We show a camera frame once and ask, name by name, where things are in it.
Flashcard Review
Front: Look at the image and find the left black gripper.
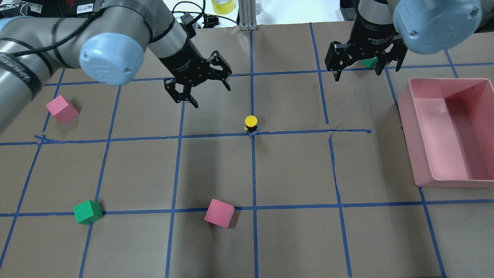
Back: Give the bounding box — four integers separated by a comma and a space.
157, 38, 232, 108

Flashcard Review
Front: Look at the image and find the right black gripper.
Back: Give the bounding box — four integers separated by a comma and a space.
325, 15, 408, 81

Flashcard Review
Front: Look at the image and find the yellow push button switch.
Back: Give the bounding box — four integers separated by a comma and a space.
245, 115, 259, 137

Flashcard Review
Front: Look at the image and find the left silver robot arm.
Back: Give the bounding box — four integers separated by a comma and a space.
0, 0, 232, 132

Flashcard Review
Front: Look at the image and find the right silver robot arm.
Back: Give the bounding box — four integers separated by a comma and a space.
324, 0, 493, 81

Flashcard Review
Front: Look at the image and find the green cube near left arm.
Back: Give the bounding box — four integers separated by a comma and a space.
73, 200, 103, 225

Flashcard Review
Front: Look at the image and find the green cube near bin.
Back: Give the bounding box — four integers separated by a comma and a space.
360, 57, 378, 68

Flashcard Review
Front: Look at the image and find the yellow tape roll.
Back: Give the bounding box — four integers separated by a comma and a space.
211, 0, 235, 15

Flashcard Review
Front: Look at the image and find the pink plastic bin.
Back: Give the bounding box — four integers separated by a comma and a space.
397, 78, 494, 188

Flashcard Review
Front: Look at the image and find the pink cube far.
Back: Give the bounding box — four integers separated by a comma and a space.
45, 95, 80, 124

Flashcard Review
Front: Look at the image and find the pink cube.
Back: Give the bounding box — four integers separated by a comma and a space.
45, 95, 80, 124
204, 199, 235, 229

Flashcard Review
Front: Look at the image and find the pink cube centre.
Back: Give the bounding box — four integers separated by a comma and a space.
204, 199, 235, 229

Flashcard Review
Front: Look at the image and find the aluminium frame post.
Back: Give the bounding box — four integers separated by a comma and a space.
238, 0, 258, 31

